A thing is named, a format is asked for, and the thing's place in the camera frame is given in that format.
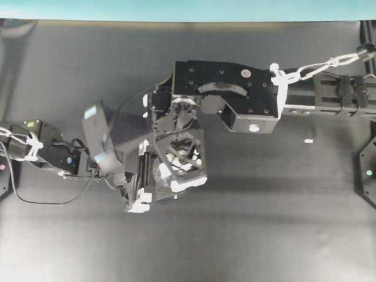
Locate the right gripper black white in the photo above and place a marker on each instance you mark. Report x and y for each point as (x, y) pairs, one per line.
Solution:
(169, 112)

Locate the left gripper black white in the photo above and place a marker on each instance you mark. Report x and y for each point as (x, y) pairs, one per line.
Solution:
(176, 150)

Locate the clear plastic bottle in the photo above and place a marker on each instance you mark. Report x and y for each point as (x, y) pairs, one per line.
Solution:
(176, 180)

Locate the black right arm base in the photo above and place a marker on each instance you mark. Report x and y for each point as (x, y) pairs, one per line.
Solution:
(364, 166)

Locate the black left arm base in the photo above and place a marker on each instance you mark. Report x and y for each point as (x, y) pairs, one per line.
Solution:
(5, 174)

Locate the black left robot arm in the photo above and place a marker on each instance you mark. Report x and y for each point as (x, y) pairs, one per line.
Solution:
(42, 146)

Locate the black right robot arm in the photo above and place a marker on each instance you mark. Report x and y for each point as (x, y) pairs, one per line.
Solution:
(251, 100)

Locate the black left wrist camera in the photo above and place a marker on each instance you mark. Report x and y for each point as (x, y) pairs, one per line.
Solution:
(98, 138)

